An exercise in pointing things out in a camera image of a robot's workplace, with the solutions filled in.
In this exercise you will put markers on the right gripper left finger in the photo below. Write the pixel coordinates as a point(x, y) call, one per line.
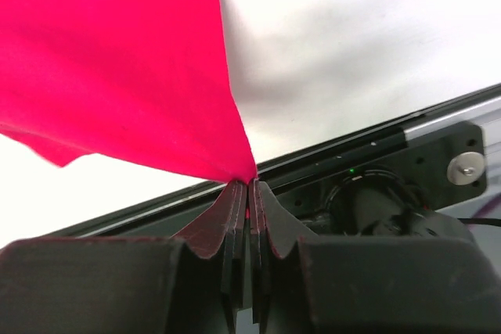
point(191, 282)

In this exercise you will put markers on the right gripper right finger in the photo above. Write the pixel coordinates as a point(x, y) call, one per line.
point(432, 278)

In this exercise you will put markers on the magenta red t shirt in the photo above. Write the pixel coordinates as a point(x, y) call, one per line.
point(145, 81)

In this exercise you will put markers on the aluminium front rail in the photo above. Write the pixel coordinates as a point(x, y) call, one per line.
point(375, 204)

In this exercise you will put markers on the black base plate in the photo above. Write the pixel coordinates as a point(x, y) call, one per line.
point(304, 181)

